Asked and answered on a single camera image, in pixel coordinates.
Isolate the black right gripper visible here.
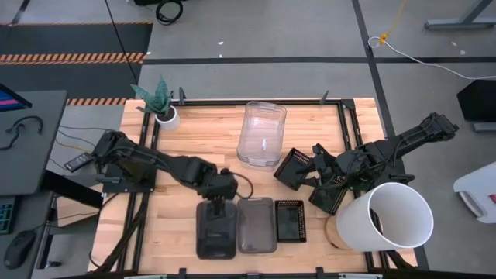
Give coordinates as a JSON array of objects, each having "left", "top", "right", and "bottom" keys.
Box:
[{"left": 296, "top": 143, "right": 352, "bottom": 191}]

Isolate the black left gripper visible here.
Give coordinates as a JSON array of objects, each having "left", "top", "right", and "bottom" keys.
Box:
[{"left": 197, "top": 168, "right": 239, "bottom": 218}]

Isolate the black perforated basket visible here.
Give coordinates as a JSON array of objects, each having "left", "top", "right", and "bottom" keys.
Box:
[
  {"left": 274, "top": 199, "right": 308, "bottom": 243},
  {"left": 273, "top": 147, "right": 315, "bottom": 191},
  {"left": 308, "top": 176, "right": 349, "bottom": 216}
]

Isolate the round wooden lamp base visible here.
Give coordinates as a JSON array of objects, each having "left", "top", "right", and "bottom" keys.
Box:
[{"left": 324, "top": 215, "right": 352, "bottom": 251}]

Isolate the white cylindrical bucket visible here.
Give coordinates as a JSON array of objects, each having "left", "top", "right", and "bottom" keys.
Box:
[{"left": 335, "top": 181, "right": 434, "bottom": 252}]

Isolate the white plant pot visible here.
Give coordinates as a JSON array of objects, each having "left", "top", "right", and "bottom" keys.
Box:
[{"left": 154, "top": 105, "right": 181, "bottom": 132}]

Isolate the green artificial plant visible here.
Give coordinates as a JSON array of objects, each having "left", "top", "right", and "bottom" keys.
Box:
[{"left": 130, "top": 77, "right": 174, "bottom": 117}]

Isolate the small black flat device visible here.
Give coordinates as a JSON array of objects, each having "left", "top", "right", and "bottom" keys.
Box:
[{"left": 64, "top": 153, "right": 94, "bottom": 174}]

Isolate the white plastic object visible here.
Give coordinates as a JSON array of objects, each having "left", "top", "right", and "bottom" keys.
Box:
[{"left": 453, "top": 161, "right": 496, "bottom": 225}]

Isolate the black box on floor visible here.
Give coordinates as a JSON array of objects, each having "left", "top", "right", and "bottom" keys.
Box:
[{"left": 456, "top": 79, "right": 496, "bottom": 133}]

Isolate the grey desk top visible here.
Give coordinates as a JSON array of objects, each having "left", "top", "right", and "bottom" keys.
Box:
[{"left": 0, "top": 90, "right": 67, "bottom": 197}]

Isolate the black computer mouse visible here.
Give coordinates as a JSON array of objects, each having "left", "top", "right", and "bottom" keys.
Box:
[{"left": 3, "top": 230, "right": 36, "bottom": 270}]

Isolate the dark keyboard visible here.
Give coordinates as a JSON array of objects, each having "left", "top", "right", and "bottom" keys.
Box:
[{"left": 0, "top": 195, "right": 19, "bottom": 236}]

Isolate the grey metal table leg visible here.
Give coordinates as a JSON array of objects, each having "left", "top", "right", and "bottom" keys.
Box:
[{"left": 424, "top": 0, "right": 496, "bottom": 31}]

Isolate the black mat with hazard stripes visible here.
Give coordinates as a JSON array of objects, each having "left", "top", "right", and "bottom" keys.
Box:
[{"left": 0, "top": 22, "right": 153, "bottom": 106}]

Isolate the computer monitor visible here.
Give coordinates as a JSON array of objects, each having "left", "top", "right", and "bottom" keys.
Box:
[{"left": 0, "top": 83, "right": 33, "bottom": 113}]

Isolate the black cable bundle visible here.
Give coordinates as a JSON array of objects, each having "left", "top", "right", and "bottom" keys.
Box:
[{"left": 88, "top": 197, "right": 149, "bottom": 273}]

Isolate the black aluminium table frame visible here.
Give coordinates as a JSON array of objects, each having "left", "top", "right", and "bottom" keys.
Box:
[{"left": 115, "top": 98, "right": 419, "bottom": 279}]

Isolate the white floor cable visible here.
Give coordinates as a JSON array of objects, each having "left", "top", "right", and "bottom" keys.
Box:
[{"left": 367, "top": 36, "right": 496, "bottom": 81}]

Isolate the yellow floor cable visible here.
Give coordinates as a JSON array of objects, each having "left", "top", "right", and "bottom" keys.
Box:
[{"left": 378, "top": 0, "right": 408, "bottom": 44}]

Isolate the thin black floor cable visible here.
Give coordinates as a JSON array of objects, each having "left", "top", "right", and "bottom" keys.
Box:
[{"left": 104, "top": 0, "right": 140, "bottom": 84}]

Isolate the coiled black cable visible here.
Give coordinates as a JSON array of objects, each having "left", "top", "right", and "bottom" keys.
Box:
[{"left": 154, "top": 0, "right": 184, "bottom": 26}]

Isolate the black cable on desk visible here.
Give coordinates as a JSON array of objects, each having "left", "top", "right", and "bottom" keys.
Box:
[{"left": 0, "top": 115, "right": 44, "bottom": 151}]

